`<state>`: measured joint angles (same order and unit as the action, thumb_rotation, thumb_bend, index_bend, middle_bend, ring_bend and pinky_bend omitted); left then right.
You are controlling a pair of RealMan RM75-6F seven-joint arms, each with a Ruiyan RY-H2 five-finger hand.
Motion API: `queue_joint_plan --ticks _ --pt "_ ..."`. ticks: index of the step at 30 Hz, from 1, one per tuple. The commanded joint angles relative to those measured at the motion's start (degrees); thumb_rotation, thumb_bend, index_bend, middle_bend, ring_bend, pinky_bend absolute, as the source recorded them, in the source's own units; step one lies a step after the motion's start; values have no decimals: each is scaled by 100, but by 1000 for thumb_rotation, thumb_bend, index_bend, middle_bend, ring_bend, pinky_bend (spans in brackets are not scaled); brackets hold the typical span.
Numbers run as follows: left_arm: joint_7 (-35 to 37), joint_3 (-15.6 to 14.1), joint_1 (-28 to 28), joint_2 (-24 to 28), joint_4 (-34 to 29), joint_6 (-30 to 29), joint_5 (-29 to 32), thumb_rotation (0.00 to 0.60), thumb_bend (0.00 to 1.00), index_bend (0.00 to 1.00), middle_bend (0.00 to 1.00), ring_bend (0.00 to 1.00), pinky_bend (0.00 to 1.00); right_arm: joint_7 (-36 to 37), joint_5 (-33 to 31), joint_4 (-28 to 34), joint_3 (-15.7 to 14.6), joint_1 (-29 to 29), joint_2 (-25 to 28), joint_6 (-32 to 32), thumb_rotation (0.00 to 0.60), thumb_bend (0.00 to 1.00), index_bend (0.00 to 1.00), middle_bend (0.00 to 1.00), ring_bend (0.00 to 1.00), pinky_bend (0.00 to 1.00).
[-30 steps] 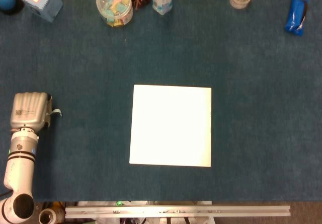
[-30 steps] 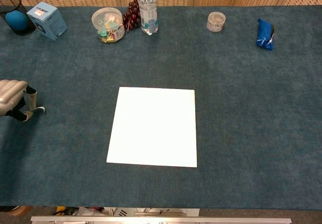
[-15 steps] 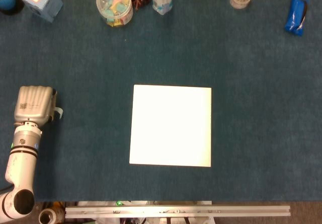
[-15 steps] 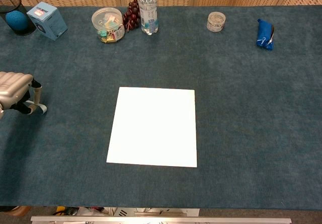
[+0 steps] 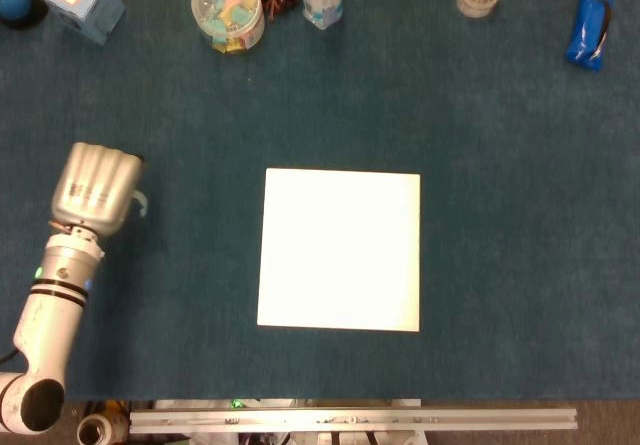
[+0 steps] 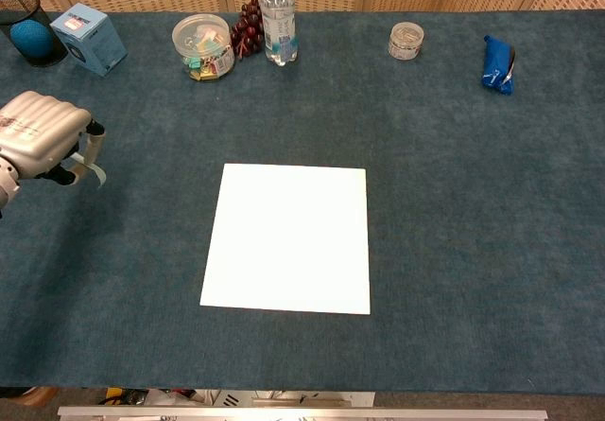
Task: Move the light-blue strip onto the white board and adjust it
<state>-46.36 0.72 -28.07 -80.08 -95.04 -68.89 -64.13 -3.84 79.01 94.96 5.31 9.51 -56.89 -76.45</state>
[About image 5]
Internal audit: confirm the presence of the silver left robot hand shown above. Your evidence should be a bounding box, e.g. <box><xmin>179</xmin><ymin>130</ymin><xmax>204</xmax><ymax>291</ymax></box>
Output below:
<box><xmin>49</xmin><ymin>142</ymin><xmax>147</xmax><ymax>239</ymax></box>

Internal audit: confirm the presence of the light blue cardboard box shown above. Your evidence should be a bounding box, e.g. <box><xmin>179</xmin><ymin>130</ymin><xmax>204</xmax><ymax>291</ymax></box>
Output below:
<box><xmin>40</xmin><ymin>0</ymin><xmax>127</xmax><ymax>46</ymax></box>

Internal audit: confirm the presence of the clear jar of binder clips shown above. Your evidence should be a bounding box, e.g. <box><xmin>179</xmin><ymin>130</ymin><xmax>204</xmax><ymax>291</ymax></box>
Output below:
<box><xmin>190</xmin><ymin>0</ymin><xmax>266</xmax><ymax>55</ymax></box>

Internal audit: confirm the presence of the white paper sheet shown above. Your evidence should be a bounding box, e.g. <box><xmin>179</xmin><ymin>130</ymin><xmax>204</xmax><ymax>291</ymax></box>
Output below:
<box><xmin>256</xmin><ymin>167</ymin><xmax>422</xmax><ymax>334</ymax></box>

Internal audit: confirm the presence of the white base panel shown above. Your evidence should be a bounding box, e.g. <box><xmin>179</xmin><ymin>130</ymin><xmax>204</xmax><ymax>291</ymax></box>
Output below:
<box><xmin>154</xmin><ymin>397</ymin><xmax>423</xmax><ymax>409</ymax></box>

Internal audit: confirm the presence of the teal felt table cloth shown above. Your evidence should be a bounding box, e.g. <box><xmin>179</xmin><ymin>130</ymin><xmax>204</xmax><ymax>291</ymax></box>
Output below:
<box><xmin>0</xmin><ymin>0</ymin><xmax>640</xmax><ymax>401</ymax></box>

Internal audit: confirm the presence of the blue foil packet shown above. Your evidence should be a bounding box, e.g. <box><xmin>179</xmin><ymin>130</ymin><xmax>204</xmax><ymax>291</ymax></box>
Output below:
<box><xmin>565</xmin><ymin>0</ymin><xmax>615</xmax><ymax>72</ymax></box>

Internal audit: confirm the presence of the aluminium profile rail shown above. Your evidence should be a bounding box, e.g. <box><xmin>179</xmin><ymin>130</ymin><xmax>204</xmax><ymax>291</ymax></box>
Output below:
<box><xmin>128</xmin><ymin>405</ymin><xmax>579</xmax><ymax>435</ymax></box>

